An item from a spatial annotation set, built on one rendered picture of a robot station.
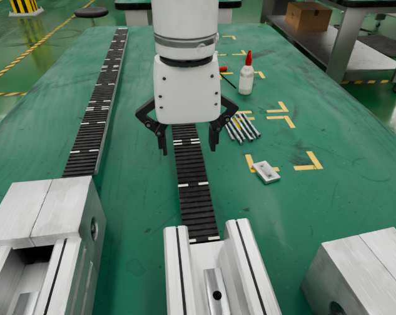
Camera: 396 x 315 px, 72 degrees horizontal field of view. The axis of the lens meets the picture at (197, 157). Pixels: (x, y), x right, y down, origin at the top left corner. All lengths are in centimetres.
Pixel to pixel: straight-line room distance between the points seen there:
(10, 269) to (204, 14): 35
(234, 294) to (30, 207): 25
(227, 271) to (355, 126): 51
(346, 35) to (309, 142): 209
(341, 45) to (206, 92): 233
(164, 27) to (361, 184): 42
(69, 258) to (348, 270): 28
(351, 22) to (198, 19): 235
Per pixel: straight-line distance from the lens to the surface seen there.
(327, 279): 33
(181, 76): 39
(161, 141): 46
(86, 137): 58
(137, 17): 231
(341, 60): 274
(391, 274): 33
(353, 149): 65
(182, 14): 35
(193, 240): 40
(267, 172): 51
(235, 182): 49
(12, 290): 37
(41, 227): 35
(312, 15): 399
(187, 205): 43
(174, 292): 28
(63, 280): 31
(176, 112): 42
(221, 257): 34
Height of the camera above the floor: 112
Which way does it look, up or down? 39 degrees down
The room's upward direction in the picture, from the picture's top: straight up
